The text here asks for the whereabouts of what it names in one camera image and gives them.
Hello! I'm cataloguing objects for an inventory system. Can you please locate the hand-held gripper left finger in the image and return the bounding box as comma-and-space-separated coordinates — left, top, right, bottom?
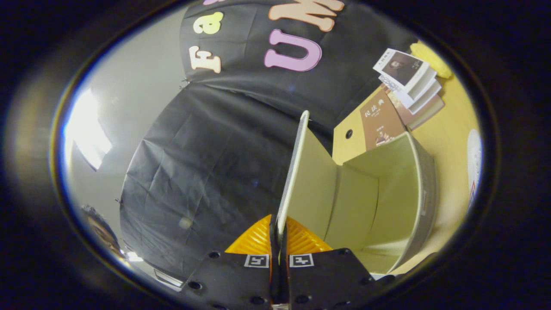
179, 214, 280, 310

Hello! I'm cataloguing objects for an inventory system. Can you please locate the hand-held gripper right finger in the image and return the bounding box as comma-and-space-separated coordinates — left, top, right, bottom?
279, 216, 380, 310

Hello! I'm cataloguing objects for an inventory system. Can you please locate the grey fabric storage box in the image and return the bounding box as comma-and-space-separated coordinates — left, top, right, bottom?
275, 110, 438, 276

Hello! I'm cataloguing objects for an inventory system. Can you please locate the white striped canvas shoe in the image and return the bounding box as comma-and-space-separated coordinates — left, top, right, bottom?
467, 129, 483, 212

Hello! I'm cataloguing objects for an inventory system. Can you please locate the black backdrop cloth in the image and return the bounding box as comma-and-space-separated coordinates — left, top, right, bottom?
120, 0, 418, 280

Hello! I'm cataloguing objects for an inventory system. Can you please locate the person's head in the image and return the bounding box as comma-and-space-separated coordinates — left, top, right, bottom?
81, 205, 125, 259

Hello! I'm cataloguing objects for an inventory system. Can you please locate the brown cover book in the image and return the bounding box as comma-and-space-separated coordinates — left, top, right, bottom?
359, 88, 407, 151

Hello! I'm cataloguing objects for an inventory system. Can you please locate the thick white paperback book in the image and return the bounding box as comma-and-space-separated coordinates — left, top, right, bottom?
390, 80, 443, 109
387, 90, 446, 131

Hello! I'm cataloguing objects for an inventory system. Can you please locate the ceiling light panel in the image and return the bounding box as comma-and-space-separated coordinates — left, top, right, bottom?
65, 88, 113, 171

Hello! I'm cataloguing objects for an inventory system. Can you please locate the yellow plush bread toy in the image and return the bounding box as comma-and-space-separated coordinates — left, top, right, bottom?
409, 41, 453, 80

